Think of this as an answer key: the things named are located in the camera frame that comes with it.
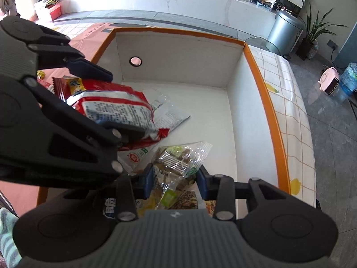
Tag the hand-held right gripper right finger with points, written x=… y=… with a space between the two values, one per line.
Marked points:
x=201 y=184

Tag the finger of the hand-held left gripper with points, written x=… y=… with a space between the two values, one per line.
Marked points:
x=92 y=68
x=122 y=129

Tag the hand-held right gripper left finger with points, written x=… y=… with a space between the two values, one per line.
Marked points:
x=149 y=181

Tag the red and white nut packet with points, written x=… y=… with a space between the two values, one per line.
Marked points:
x=189 y=199

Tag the large red snack packet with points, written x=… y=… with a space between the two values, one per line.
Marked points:
x=111 y=92

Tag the clear packet of brown snacks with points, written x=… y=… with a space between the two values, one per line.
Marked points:
x=181 y=159

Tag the bread packet with blue label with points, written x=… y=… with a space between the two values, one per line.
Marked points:
x=111 y=209

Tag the long white snack packet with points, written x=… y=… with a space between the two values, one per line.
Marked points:
x=170 y=117

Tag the orange cardboard box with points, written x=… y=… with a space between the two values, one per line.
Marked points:
x=178 y=61

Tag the yellow snack packet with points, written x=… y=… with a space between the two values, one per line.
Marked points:
x=41 y=74

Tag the small red snack packet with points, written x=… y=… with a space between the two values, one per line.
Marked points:
x=46 y=85

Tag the red storage box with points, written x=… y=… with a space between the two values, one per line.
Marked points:
x=54 y=12

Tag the white marble television console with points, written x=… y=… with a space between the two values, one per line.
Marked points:
x=167 y=0

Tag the teal striped blanket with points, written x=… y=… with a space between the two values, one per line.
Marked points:
x=7 y=237

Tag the pink heater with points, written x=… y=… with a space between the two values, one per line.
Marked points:
x=329 y=81

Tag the silver trash bin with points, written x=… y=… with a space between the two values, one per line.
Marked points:
x=284 y=33

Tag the potted long leaf plant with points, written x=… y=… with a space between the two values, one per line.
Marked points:
x=309 y=47

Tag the large blue water bottle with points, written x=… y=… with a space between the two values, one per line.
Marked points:
x=348 y=81

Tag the blue grey cabinet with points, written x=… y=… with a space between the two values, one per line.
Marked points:
x=348 y=47

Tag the wall socket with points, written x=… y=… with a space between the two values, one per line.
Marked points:
x=333 y=45

